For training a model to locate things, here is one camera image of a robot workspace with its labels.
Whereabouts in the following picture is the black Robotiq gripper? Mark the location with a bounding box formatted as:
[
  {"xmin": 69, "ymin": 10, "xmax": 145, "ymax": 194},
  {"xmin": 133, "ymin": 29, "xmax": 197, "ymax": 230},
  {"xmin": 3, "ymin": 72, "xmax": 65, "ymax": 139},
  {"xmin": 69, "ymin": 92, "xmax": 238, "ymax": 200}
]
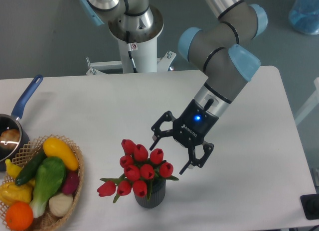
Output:
[{"xmin": 149, "ymin": 99, "xmax": 219, "ymax": 175}]

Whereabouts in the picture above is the red tulip bouquet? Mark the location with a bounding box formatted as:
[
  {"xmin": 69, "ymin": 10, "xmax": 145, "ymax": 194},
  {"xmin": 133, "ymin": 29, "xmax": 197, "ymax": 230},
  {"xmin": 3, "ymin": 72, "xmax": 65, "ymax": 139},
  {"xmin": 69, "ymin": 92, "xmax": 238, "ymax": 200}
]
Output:
[{"xmin": 97, "ymin": 139, "xmax": 179, "ymax": 203}]

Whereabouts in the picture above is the dark grey ribbed vase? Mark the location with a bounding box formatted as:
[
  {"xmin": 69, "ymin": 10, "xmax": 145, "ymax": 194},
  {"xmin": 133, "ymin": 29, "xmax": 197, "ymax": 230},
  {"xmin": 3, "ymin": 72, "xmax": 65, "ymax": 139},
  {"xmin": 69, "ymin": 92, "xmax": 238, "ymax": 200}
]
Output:
[{"xmin": 135, "ymin": 180, "xmax": 166, "ymax": 209}]

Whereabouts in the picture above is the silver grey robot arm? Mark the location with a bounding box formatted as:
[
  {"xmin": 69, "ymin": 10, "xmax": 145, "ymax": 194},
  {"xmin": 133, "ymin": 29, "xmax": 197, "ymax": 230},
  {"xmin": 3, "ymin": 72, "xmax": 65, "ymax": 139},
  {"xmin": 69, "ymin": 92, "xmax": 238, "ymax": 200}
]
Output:
[{"xmin": 80, "ymin": 0, "xmax": 268, "ymax": 168}]

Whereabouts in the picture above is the purple red radish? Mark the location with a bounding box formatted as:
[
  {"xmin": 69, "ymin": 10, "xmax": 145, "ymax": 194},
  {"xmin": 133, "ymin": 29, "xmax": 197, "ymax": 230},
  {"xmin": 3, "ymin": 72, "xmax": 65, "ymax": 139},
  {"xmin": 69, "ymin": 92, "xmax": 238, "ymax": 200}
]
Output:
[{"xmin": 61, "ymin": 171, "xmax": 80, "ymax": 195}]

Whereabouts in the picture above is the yellow squash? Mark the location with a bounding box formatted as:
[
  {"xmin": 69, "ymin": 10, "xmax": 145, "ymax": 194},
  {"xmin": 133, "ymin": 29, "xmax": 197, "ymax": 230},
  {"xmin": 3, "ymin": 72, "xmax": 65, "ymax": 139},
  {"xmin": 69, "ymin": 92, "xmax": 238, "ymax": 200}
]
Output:
[{"xmin": 43, "ymin": 137, "xmax": 79, "ymax": 171}]

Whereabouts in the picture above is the black device at table edge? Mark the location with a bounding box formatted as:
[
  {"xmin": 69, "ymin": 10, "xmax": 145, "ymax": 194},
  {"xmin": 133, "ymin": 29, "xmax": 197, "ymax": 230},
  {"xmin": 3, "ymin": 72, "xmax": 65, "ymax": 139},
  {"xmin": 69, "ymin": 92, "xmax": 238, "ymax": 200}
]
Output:
[{"xmin": 300, "ymin": 194, "xmax": 319, "ymax": 220}]

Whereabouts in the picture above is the green bok choy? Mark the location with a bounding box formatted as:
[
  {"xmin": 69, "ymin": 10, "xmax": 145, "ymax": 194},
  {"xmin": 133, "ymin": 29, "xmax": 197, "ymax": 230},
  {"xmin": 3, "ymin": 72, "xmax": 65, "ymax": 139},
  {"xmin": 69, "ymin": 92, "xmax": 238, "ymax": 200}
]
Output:
[{"xmin": 29, "ymin": 156, "xmax": 66, "ymax": 219}]

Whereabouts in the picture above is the white garlic bulb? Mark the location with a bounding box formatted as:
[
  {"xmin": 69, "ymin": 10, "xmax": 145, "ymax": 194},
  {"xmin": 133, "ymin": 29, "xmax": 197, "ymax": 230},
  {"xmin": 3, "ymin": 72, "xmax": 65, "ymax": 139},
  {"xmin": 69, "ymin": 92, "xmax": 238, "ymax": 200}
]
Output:
[{"xmin": 49, "ymin": 193, "xmax": 73, "ymax": 217}]

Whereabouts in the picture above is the dark green cucumber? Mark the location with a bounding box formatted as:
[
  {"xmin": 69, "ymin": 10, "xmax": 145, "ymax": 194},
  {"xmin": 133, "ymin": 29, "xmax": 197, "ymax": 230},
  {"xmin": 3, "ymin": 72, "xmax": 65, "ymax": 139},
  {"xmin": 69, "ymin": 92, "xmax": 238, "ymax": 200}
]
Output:
[{"xmin": 15, "ymin": 149, "xmax": 47, "ymax": 186}]

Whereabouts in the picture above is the woven wicker basket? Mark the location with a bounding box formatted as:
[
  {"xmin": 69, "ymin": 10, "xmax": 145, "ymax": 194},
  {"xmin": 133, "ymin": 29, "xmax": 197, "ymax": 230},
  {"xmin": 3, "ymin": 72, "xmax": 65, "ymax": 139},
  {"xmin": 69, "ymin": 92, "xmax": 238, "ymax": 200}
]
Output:
[{"xmin": 0, "ymin": 135, "xmax": 84, "ymax": 231}]

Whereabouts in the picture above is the browned bread in pan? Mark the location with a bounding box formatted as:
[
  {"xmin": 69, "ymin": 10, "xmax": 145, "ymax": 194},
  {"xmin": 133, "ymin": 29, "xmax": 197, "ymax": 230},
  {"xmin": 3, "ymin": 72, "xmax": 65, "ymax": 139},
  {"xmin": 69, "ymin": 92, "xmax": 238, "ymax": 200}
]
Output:
[{"xmin": 0, "ymin": 129, "xmax": 20, "ymax": 150}]

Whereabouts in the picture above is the yellow banana pepper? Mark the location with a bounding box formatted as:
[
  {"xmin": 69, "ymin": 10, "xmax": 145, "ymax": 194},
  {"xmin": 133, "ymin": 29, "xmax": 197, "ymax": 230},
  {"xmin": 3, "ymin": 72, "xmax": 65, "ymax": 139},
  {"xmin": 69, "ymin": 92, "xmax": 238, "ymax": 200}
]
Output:
[{"xmin": 5, "ymin": 159, "xmax": 22, "ymax": 179}]

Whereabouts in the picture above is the yellow gourd pumpkin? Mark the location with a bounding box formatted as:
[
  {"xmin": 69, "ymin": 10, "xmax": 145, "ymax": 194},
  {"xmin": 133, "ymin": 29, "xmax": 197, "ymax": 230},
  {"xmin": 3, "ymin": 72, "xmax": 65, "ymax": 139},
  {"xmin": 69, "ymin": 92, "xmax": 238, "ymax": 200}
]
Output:
[{"xmin": 0, "ymin": 182, "xmax": 33, "ymax": 206}]

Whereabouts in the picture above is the orange fruit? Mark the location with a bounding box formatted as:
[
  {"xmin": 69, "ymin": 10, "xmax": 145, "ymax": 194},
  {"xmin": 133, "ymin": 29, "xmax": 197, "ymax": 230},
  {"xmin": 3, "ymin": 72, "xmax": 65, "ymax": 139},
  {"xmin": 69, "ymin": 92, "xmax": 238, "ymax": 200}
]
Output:
[{"xmin": 5, "ymin": 202, "xmax": 33, "ymax": 231}]

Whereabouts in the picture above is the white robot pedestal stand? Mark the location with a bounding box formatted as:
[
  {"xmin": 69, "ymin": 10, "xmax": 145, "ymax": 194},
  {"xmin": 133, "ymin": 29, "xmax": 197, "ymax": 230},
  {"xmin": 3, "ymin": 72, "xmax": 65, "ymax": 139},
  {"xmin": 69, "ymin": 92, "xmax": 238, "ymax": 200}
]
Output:
[{"xmin": 86, "ymin": 38, "xmax": 176, "ymax": 75}]

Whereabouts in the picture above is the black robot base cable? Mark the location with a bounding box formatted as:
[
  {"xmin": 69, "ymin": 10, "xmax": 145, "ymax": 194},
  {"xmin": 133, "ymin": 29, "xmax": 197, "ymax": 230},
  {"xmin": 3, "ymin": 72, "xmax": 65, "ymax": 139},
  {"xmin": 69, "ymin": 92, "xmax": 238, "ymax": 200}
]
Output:
[{"xmin": 125, "ymin": 31, "xmax": 138, "ymax": 73}]

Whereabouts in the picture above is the white frame leg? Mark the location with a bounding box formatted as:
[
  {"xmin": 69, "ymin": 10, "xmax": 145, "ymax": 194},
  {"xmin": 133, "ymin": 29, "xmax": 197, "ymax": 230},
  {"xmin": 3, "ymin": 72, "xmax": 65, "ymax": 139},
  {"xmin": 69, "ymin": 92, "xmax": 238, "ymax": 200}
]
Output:
[{"xmin": 294, "ymin": 77, "xmax": 319, "ymax": 126}]

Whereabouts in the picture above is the blue handled saucepan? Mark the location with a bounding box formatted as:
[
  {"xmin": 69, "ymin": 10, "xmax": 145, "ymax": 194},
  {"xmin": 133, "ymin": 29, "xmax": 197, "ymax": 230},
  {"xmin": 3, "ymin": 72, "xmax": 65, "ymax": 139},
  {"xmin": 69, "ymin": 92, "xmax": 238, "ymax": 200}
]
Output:
[{"xmin": 0, "ymin": 75, "xmax": 43, "ymax": 172}]

